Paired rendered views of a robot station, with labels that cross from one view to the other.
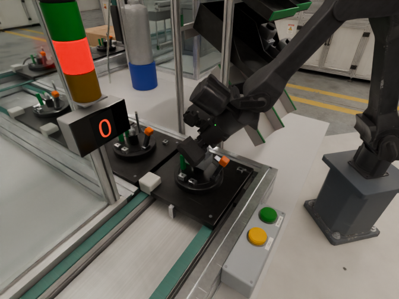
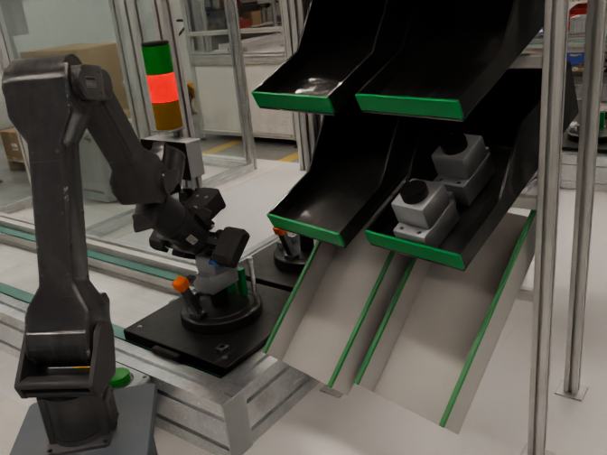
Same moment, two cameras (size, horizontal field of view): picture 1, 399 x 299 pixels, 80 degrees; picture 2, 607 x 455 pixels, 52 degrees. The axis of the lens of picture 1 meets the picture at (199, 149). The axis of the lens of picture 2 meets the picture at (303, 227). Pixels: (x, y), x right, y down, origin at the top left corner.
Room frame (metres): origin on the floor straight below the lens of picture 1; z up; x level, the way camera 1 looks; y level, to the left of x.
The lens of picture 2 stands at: (0.74, -0.94, 1.48)
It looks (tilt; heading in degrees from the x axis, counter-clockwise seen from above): 21 degrees down; 95
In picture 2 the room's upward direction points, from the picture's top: 6 degrees counter-clockwise
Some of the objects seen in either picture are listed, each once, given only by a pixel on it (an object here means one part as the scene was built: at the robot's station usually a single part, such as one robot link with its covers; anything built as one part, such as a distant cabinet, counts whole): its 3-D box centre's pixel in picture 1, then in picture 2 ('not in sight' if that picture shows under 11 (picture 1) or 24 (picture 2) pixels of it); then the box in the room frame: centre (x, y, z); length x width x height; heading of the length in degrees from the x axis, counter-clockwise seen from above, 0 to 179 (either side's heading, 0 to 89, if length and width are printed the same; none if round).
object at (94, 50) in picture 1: (104, 43); not in sight; (1.87, 0.70, 1.01); 0.24 x 0.24 x 0.13; 57
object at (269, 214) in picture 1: (268, 215); (116, 379); (0.37, -0.17, 0.96); 0.04 x 0.04 x 0.02
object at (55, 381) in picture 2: (383, 139); (62, 359); (0.43, -0.41, 1.15); 0.09 x 0.07 x 0.06; 177
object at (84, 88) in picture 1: (83, 83); (167, 114); (0.40, 0.20, 1.28); 0.05 x 0.05 x 0.05
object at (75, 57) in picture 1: (74, 54); (163, 87); (0.40, 0.20, 1.33); 0.05 x 0.05 x 0.05
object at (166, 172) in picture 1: (198, 178); (222, 318); (0.50, 0.00, 0.96); 0.24 x 0.24 x 0.02; 57
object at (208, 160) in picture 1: (195, 150); (218, 264); (0.50, 0.01, 1.06); 0.08 x 0.04 x 0.07; 57
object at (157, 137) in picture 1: (133, 137); (306, 238); (0.64, 0.22, 1.01); 0.24 x 0.24 x 0.13; 57
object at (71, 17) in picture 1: (63, 20); (157, 59); (0.40, 0.20, 1.38); 0.05 x 0.05 x 0.05
